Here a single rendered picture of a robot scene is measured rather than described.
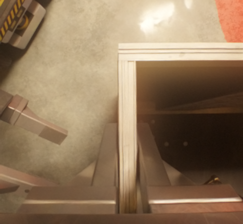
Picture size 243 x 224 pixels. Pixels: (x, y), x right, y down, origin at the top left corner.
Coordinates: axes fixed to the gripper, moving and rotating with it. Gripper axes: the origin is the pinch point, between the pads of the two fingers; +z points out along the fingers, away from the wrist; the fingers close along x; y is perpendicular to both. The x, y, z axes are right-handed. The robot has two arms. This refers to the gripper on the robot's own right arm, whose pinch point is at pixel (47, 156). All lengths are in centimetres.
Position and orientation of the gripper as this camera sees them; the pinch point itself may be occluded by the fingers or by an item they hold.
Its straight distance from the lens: 28.7
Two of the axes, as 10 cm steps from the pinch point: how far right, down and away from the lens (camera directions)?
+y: 6.2, -7.2, -3.1
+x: -1.5, -5.0, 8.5
